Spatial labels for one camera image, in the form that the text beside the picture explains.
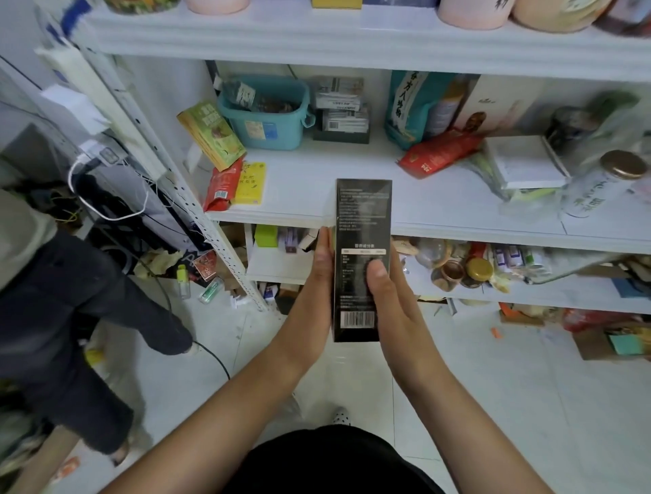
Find person's left hand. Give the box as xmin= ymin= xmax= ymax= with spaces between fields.
xmin=273 ymin=226 xmax=337 ymax=373

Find person's right hand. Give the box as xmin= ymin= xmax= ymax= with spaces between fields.
xmin=364 ymin=244 xmax=443 ymax=393

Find tall black and yellow box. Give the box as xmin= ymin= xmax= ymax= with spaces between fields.
xmin=334 ymin=179 xmax=394 ymax=343

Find white metal shelving unit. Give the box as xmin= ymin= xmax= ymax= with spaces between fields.
xmin=35 ymin=0 xmax=651 ymax=317

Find small pink canister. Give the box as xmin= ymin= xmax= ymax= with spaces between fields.
xmin=185 ymin=0 xmax=252 ymax=16

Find clear green label nut jar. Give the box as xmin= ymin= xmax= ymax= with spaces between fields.
xmin=102 ymin=0 xmax=182 ymax=16

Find person's right forearm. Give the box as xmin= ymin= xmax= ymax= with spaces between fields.
xmin=401 ymin=356 xmax=555 ymax=494

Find person's left forearm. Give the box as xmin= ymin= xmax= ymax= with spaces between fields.
xmin=102 ymin=346 xmax=327 ymax=494

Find person's black clothing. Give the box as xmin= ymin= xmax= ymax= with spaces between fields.
xmin=224 ymin=424 xmax=447 ymax=494

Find white flat box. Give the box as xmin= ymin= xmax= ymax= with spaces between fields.
xmin=481 ymin=134 xmax=571 ymax=191

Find white box brown print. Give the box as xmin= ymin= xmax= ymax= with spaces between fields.
xmin=452 ymin=74 xmax=545 ymax=136

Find yellow tag packet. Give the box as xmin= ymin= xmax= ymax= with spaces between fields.
xmin=234 ymin=161 xmax=269 ymax=206

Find red snack packet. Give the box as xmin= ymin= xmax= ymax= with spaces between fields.
xmin=203 ymin=157 xmax=245 ymax=213

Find red pouch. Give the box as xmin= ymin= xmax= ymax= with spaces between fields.
xmin=397 ymin=129 xmax=484 ymax=179

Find brown carton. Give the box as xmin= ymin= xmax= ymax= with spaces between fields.
xmin=572 ymin=324 xmax=651 ymax=360

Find teal plastic basket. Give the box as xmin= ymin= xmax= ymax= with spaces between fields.
xmin=216 ymin=74 xmax=317 ymax=151

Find green snack packet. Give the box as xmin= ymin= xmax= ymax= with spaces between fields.
xmin=178 ymin=100 xmax=248 ymax=172

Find small black grey boxes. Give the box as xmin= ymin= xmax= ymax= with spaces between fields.
xmin=310 ymin=76 xmax=372 ymax=144

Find teal pouch bag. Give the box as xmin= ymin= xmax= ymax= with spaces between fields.
xmin=384 ymin=71 xmax=459 ymax=151

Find dark jar with lid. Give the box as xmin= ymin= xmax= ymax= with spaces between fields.
xmin=546 ymin=107 xmax=601 ymax=154

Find white power strip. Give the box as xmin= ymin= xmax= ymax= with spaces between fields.
xmin=35 ymin=45 xmax=169 ymax=183

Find white power adapter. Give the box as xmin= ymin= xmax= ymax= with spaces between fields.
xmin=41 ymin=84 xmax=111 ymax=136

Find pink cylinder canister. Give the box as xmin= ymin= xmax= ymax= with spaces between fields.
xmin=437 ymin=0 xmax=517 ymax=31

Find beige cylinder canister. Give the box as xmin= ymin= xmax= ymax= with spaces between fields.
xmin=511 ymin=0 xmax=614 ymax=34

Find red canister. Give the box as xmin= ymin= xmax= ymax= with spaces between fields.
xmin=595 ymin=0 xmax=651 ymax=37

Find blue tape strip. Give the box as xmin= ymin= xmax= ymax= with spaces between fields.
xmin=59 ymin=0 xmax=93 ymax=37

